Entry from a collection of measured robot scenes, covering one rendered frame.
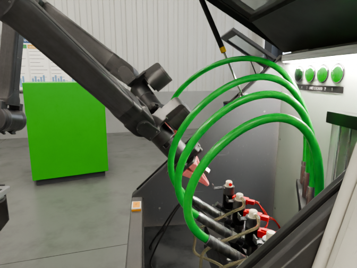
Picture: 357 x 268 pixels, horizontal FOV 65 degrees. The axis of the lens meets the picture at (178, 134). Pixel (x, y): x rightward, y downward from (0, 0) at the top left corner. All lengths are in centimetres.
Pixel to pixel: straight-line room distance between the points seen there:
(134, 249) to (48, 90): 323
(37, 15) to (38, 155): 347
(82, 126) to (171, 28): 424
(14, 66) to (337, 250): 97
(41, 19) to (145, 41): 675
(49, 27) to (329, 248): 53
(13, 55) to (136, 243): 69
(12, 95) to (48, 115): 282
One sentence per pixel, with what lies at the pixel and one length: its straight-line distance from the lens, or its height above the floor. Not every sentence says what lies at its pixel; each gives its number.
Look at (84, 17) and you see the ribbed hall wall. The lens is 719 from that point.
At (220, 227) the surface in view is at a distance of 58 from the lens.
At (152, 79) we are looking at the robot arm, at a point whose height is 136.
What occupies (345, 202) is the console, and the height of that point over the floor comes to 123.
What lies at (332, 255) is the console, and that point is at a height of 116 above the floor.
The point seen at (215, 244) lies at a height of 111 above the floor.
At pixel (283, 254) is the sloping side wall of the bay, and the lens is 41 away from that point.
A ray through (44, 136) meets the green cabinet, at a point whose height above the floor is 63.
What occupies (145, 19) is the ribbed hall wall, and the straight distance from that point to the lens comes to 734.
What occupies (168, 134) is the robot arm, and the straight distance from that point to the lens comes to 70.
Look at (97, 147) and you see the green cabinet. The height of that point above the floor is 43.
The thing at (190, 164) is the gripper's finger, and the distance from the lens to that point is 69.
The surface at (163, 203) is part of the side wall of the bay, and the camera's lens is 107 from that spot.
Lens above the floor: 137
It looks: 11 degrees down
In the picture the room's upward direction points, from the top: straight up
